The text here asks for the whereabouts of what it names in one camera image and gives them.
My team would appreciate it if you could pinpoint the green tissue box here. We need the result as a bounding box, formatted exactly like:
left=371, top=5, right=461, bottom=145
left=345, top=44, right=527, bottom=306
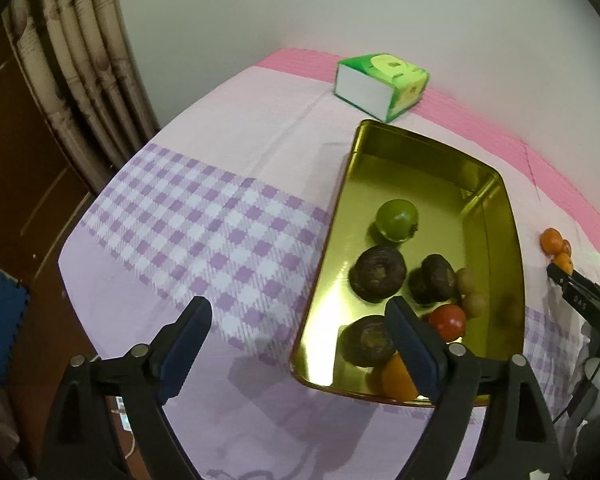
left=334, top=52, right=430, bottom=123

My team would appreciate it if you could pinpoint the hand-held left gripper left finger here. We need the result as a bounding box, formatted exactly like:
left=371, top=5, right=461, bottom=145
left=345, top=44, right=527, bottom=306
left=37, top=296, right=213, bottom=480

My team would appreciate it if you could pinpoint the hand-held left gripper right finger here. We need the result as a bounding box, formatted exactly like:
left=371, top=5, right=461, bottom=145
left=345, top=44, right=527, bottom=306
left=384, top=296, right=566, bottom=480

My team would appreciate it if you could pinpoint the blue foam mat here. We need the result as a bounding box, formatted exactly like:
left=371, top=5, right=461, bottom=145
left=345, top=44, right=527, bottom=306
left=0, top=255, right=31, bottom=381

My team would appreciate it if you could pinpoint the white charger cable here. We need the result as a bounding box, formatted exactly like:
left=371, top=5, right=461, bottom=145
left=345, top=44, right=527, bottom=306
left=111, top=394, right=137, bottom=461

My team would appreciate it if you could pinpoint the red tomato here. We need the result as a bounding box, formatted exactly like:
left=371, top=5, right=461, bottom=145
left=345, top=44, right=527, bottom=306
left=428, top=304, right=467, bottom=342

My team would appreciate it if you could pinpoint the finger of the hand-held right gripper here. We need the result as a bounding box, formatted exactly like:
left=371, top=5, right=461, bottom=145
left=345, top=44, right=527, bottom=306
left=546, top=264, right=600, bottom=321

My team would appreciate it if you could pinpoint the pink purple checked tablecloth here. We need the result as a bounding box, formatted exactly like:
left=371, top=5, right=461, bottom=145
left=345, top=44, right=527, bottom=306
left=57, top=47, right=600, bottom=480

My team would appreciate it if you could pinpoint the brown wooden door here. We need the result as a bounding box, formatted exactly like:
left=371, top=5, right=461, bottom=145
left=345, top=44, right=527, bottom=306
left=0, top=25, right=96, bottom=281

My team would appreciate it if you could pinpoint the dark brown round fruit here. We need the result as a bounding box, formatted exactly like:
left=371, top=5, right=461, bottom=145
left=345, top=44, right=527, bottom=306
left=341, top=315, right=396, bottom=368
left=407, top=254, right=457, bottom=306
left=351, top=245, right=407, bottom=304

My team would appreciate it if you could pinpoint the small olive-brown fruit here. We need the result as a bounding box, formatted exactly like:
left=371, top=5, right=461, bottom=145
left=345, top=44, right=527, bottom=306
left=462, top=292, right=488, bottom=318
left=454, top=267, right=478, bottom=295

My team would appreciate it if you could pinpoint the gold metal tray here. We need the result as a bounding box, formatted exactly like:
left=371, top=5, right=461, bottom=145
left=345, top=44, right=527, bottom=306
left=289, top=120, right=526, bottom=407

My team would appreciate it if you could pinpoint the beige patterned curtain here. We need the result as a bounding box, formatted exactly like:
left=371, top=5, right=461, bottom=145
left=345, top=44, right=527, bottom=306
left=2, top=0, right=161, bottom=201

